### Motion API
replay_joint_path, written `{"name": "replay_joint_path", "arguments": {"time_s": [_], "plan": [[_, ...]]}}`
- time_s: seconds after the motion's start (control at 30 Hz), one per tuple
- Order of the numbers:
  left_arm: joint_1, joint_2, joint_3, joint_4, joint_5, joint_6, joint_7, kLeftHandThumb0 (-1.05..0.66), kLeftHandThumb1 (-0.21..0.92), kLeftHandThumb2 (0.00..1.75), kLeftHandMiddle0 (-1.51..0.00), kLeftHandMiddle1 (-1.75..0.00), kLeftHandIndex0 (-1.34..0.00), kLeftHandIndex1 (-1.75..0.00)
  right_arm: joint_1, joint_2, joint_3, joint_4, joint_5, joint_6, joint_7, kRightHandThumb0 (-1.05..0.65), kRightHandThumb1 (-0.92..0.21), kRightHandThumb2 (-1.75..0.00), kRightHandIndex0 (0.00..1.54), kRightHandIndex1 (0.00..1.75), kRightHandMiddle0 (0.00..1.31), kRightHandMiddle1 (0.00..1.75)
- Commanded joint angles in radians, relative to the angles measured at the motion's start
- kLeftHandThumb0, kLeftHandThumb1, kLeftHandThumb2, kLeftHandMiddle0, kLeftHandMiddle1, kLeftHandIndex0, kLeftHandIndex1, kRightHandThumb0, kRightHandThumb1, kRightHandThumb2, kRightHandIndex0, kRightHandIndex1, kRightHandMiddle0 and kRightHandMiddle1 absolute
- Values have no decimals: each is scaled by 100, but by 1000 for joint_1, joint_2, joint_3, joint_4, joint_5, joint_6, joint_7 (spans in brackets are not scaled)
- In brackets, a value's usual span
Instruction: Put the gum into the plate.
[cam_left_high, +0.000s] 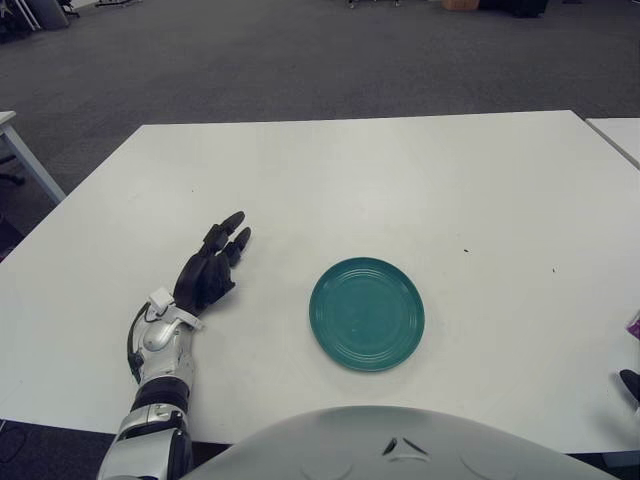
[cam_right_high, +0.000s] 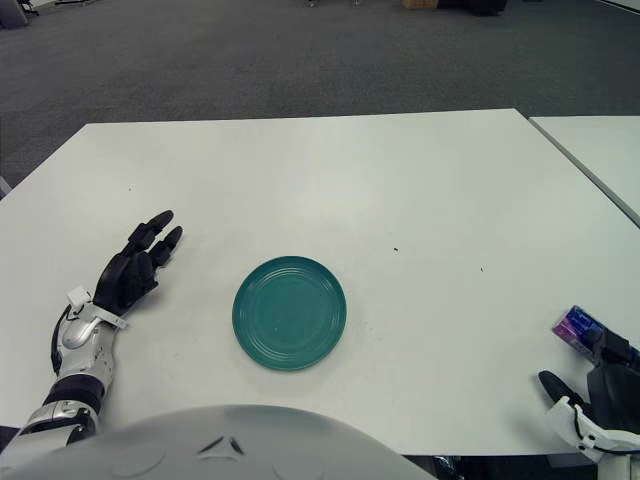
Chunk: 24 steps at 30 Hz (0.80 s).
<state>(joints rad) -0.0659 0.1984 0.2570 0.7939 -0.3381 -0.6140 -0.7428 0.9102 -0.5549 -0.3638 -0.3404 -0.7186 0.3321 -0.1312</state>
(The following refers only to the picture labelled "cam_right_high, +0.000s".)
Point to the grey office chair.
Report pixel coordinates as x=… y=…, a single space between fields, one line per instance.
x=12 y=15

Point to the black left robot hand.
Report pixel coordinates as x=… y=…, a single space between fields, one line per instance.
x=122 y=285

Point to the brown cardboard box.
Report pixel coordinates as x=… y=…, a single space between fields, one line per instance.
x=420 y=4

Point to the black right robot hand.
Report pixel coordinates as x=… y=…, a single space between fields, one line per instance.
x=617 y=390

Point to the blue purple gum pack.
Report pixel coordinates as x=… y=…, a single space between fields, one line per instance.
x=572 y=325

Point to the white neighbouring table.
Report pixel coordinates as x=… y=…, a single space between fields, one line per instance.
x=600 y=155

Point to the round green plate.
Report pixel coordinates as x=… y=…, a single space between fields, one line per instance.
x=289 y=313

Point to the grey robot torso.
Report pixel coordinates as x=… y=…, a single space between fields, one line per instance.
x=200 y=450

